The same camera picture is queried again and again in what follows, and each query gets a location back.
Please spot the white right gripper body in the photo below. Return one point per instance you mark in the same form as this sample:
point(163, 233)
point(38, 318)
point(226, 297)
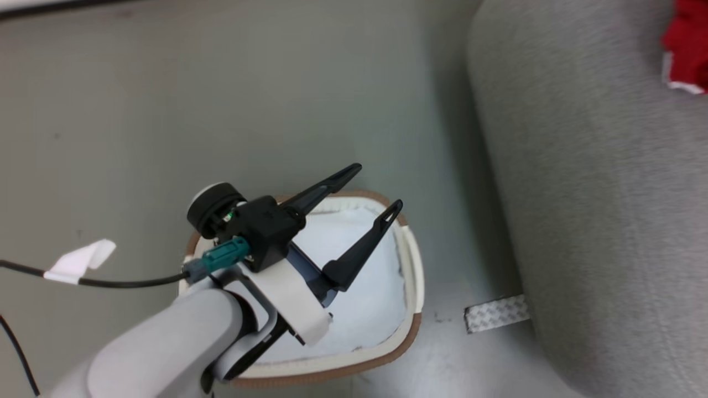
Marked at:
point(296, 298)

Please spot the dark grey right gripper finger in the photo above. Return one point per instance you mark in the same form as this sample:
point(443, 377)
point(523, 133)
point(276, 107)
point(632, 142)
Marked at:
point(323, 190)
point(359, 251)

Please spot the red clothing with white trim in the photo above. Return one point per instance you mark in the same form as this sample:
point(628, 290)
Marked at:
point(688, 44)

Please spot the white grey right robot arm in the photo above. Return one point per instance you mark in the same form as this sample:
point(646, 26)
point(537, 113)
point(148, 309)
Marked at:
point(166, 342)

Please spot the white laundry basket brown rim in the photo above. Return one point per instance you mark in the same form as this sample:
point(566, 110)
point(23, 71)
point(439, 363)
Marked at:
point(370, 298)

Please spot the silver checker plate strip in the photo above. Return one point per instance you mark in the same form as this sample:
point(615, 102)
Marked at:
point(496, 313)

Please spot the white tape tag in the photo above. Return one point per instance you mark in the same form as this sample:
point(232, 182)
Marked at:
point(80, 260)

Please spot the grey fabric sofa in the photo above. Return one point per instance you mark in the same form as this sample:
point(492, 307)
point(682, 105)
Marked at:
point(608, 193)

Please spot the dark grey baseboard strip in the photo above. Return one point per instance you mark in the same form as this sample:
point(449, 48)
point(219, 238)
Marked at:
point(50, 8)

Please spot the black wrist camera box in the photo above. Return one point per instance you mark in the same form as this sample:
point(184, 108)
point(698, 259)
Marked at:
point(260, 224)

